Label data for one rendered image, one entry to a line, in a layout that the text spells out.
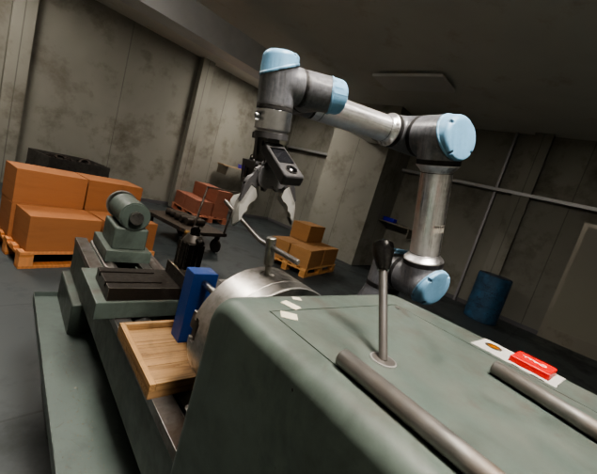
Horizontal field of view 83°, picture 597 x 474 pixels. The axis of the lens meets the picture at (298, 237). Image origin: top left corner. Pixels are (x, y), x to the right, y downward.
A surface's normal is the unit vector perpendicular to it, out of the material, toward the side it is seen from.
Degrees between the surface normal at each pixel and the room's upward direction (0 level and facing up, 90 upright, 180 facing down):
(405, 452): 27
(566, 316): 90
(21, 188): 90
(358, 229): 90
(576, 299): 90
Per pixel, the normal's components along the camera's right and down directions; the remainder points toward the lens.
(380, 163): -0.65, -0.07
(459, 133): 0.45, 0.14
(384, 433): -0.08, -0.89
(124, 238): 0.62, 0.30
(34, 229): 0.77, 0.32
